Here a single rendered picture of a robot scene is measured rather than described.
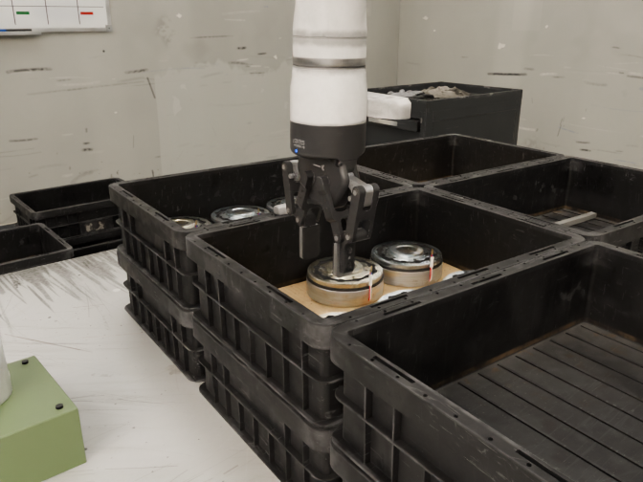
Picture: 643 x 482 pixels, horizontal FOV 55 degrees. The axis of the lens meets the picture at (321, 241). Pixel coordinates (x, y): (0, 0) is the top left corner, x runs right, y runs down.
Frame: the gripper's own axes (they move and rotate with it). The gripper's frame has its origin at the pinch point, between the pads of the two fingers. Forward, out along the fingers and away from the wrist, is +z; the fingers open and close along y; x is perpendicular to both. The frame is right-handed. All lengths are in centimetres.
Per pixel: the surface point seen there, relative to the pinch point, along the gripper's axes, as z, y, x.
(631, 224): 0.8, 11.6, 40.2
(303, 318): 1.5, 8.7, -8.7
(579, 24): -22, -184, 327
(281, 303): 1.5, 5.0, -8.7
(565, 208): 11, -16, 70
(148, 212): 1.8, -29.4, -8.4
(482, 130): 18, -113, 161
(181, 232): 1.8, -19.3, -8.0
